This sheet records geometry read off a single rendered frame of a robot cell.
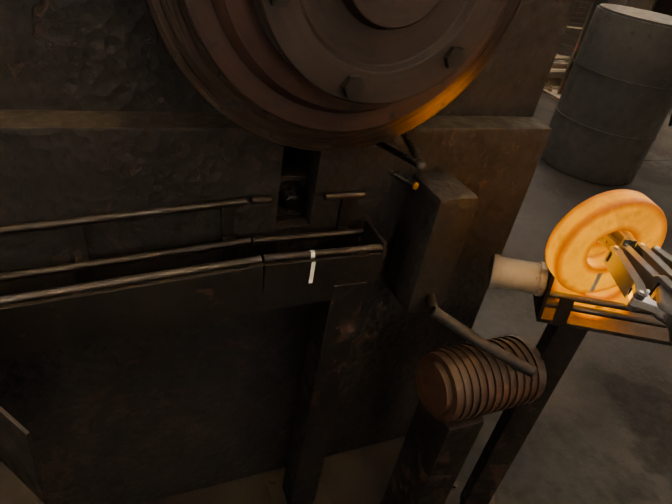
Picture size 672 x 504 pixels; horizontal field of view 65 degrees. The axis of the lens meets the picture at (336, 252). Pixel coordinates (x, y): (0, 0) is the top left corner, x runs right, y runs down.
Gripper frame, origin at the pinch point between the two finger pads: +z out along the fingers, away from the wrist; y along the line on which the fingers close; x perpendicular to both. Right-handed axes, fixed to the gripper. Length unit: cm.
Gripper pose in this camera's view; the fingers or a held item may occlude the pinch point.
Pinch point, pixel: (611, 234)
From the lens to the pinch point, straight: 79.9
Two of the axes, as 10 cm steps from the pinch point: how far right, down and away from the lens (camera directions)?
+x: 1.6, -7.9, -5.9
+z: -1.9, -6.1, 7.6
